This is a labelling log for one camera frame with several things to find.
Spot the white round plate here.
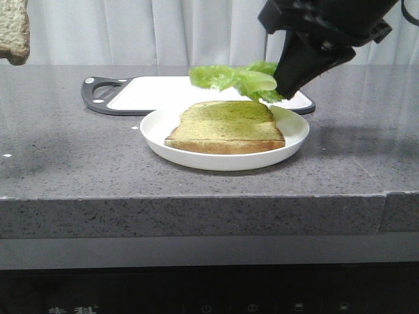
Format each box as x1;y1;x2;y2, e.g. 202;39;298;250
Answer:
140;106;310;171

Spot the green lettuce leaf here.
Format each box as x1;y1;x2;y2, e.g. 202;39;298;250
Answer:
189;60;283;103

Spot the white cutting board, grey handle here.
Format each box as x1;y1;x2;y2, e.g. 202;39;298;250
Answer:
81;76;316;116

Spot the grey-white curtain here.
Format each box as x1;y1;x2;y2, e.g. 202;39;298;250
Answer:
0;0;419;67

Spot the black appliance with control panel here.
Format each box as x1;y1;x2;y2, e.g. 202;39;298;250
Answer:
1;262;418;313

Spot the black cable on right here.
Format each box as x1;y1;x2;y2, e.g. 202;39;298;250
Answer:
401;0;419;27

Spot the toasted bread slice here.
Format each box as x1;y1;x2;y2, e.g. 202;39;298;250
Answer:
1;0;30;65
164;101;285;154

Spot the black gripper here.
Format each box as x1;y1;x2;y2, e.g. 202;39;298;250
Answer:
258;1;397;99

